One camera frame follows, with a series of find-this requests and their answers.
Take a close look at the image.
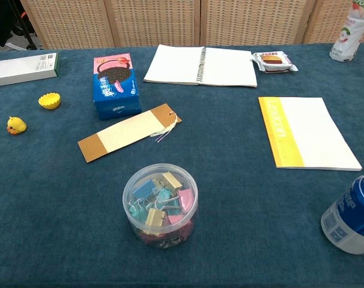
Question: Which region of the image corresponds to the yellow round object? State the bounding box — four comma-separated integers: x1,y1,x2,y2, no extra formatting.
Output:
6,116,28,135

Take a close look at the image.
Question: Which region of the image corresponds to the yellow round disc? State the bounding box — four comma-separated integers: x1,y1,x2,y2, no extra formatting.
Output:
38,92,62,110

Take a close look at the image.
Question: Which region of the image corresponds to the yellow binder clip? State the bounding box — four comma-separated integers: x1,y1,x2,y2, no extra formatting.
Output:
161,172,183,190
145,208,166,227

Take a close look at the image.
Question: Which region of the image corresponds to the blue tablecloth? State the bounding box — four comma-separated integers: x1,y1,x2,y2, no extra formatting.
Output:
0,41,364,288

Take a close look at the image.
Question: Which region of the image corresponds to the pink binder clip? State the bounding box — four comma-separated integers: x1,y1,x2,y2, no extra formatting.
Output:
177,188,195,212

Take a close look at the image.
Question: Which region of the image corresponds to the brown cream cardboard bookmark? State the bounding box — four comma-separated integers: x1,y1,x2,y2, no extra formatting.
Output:
77,103,183,164

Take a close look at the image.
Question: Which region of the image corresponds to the blue binder clip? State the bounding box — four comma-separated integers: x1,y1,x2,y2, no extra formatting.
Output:
131,179,159,200

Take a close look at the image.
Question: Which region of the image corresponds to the open white spiral notebook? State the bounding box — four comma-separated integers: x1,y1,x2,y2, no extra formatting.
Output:
143,44,258,89

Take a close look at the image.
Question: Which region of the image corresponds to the blue pink Oreo box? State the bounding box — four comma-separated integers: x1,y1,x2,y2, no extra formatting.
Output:
93,53,142,121

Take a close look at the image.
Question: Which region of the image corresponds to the clear plastic clip jar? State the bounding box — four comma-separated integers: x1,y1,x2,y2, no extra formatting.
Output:
122,163,199,250

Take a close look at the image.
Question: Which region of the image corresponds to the wrapped snack cake packet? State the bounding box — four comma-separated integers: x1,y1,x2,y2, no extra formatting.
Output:
251,50,299,74

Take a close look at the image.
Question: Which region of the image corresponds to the woven wooden folding screen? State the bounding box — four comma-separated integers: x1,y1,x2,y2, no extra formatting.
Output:
19,0,364,49

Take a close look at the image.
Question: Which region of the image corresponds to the yellow white notepad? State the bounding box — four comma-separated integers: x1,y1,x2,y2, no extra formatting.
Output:
258,96,363,172

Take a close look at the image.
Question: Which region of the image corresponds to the white box green edge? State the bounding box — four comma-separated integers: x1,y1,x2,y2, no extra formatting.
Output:
0,52,60,88

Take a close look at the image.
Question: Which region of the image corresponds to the blue drink can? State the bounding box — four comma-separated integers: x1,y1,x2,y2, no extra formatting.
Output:
320,171,364,255

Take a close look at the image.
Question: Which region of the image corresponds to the black tripod stand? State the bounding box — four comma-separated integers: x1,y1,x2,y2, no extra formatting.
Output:
9,0,38,50

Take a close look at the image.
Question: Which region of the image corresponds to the white drink bottle yellow cap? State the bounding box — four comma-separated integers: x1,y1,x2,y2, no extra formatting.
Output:
329,0,364,63

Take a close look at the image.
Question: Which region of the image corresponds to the black fabric object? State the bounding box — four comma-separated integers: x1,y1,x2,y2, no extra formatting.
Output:
0,0,20,46

